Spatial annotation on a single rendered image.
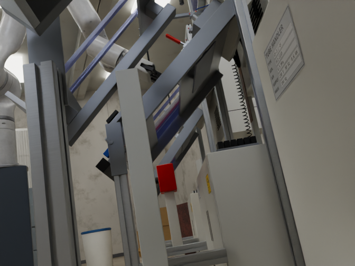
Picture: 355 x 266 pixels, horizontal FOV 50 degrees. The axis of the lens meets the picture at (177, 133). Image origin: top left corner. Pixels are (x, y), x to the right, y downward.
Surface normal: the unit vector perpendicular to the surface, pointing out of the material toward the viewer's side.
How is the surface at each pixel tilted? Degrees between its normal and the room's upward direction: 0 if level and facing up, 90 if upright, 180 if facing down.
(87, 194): 90
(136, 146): 90
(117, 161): 90
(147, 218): 90
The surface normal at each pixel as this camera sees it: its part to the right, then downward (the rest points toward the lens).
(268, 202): 0.00, -0.25
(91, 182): 0.33, -0.29
